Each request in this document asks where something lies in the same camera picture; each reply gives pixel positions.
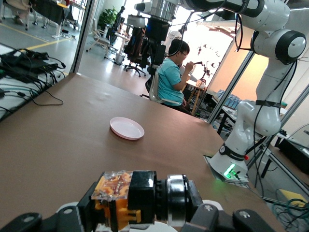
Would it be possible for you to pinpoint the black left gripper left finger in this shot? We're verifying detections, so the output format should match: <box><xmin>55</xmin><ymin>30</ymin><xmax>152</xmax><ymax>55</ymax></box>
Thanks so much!
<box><xmin>0</xmin><ymin>182</ymin><xmax>98</xmax><ymax>232</ymax></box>

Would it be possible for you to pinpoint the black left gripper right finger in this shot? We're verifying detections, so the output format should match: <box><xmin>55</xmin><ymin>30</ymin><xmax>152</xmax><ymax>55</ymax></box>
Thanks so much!
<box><xmin>182</xmin><ymin>180</ymin><xmax>287</xmax><ymax>232</ymax></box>

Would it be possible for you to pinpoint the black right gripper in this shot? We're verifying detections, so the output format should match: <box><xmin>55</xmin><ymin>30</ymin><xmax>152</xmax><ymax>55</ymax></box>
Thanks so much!
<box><xmin>146</xmin><ymin>18</ymin><xmax>170</xmax><ymax>70</ymax></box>

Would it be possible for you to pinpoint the orange push-button switch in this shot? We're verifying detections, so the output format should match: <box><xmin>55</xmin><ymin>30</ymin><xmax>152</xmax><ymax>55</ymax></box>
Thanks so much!
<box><xmin>91</xmin><ymin>170</ymin><xmax>193</xmax><ymax>230</ymax></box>

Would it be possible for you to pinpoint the black office chair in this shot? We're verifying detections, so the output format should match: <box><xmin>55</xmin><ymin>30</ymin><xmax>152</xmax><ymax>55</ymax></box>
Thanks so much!
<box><xmin>124</xmin><ymin>26</ymin><xmax>152</xmax><ymax>78</ymax></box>

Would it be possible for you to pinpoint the person in teal shirt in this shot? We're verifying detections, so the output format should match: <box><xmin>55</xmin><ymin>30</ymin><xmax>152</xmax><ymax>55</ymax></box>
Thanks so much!
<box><xmin>158</xmin><ymin>40</ymin><xmax>196</xmax><ymax>114</ymax></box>

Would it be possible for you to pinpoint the white mesh office chair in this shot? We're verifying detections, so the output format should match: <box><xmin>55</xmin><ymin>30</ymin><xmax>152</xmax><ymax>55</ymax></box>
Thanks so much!
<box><xmin>141</xmin><ymin>70</ymin><xmax>183</xmax><ymax>106</ymax></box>

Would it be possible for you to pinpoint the green potted plant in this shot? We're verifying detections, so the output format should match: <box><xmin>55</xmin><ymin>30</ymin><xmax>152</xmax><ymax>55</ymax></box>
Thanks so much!
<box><xmin>98</xmin><ymin>8</ymin><xmax>119</xmax><ymax>27</ymax></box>

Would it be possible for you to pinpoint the pink round plate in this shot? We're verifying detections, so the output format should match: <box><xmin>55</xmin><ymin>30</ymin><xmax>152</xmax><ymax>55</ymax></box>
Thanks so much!
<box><xmin>110</xmin><ymin>116</ymin><xmax>145</xmax><ymax>141</ymax></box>

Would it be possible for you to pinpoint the yellow box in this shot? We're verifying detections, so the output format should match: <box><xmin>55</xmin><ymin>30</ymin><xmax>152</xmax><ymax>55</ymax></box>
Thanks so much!
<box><xmin>276</xmin><ymin>188</ymin><xmax>308</xmax><ymax>209</ymax></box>

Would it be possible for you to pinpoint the table with black cloth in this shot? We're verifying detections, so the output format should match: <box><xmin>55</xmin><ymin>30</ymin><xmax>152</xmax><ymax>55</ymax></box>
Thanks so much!
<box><xmin>31</xmin><ymin>0</ymin><xmax>72</xmax><ymax>25</ymax></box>

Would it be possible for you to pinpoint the black power adapter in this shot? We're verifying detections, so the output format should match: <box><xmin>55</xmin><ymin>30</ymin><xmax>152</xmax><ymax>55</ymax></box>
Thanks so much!
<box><xmin>0</xmin><ymin>49</ymin><xmax>66</xmax><ymax>84</ymax></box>

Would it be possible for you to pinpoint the person in beige clothes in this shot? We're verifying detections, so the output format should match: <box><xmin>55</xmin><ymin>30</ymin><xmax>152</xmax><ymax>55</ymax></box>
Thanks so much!
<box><xmin>4</xmin><ymin>0</ymin><xmax>33</xmax><ymax>31</ymax></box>

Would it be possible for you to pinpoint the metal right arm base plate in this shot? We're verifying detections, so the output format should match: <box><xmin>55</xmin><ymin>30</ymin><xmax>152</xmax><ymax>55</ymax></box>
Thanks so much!
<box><xmin>203</xmin><ymin>154</ymin><xmax>250</xmax><ymax>186</ymax></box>

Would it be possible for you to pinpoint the thin black looped cable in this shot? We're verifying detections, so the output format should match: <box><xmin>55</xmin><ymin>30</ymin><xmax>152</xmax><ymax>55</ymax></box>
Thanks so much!
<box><xmin>14</xmin><ymin>79</ymin><xmax>64</xmax><ymax>106</ymax></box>

